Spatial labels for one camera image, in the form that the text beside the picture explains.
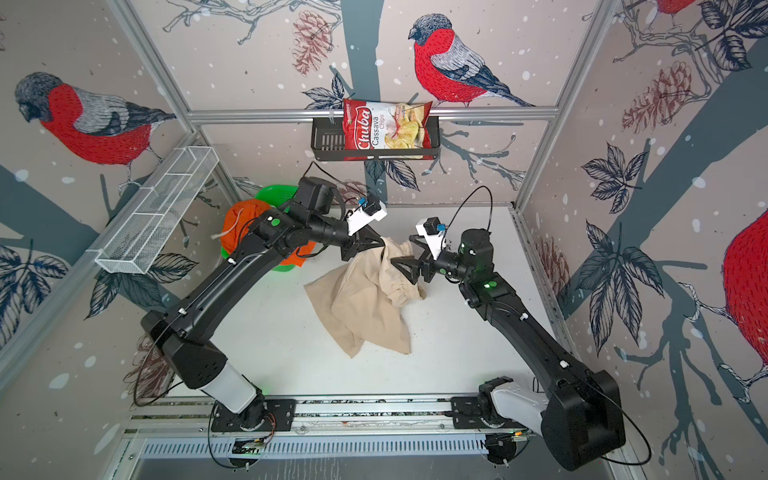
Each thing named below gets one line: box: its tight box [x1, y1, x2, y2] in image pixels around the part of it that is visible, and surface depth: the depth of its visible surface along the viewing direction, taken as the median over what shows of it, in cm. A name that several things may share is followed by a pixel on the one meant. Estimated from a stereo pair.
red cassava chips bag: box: [343, 99, 434, 160], surface depth 90 cm
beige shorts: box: [304, 237, 427, 359], surface depth 87 cm
